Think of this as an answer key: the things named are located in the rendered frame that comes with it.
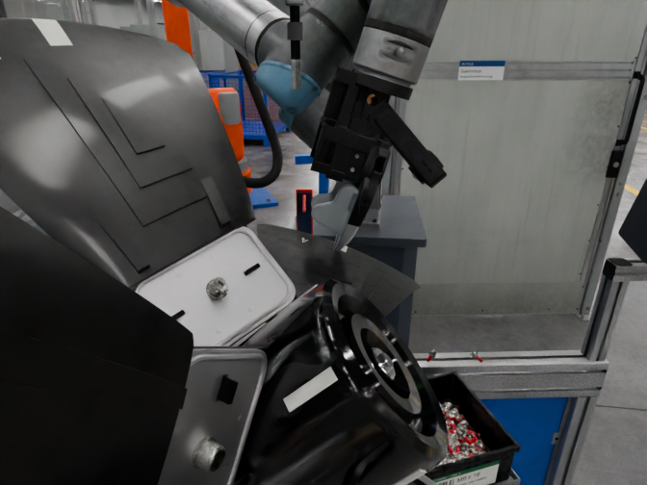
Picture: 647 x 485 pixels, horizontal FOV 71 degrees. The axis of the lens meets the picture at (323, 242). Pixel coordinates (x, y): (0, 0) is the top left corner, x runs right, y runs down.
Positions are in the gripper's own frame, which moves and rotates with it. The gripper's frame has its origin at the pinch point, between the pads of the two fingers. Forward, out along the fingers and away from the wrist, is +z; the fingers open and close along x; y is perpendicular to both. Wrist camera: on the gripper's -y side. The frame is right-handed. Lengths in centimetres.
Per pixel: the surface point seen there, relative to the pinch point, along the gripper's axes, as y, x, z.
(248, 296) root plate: 10.5, 27.5, -5.3
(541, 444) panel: -56, -14, 37
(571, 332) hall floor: -161, -142, 70
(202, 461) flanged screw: 10.8, 39.1, -4.0
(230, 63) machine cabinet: 164, -1055, 61
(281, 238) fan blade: 7.8, 0.1, 1.6
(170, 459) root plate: 12.0, 39.7, -4.5
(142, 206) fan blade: 18.5, 24.8, -8.3
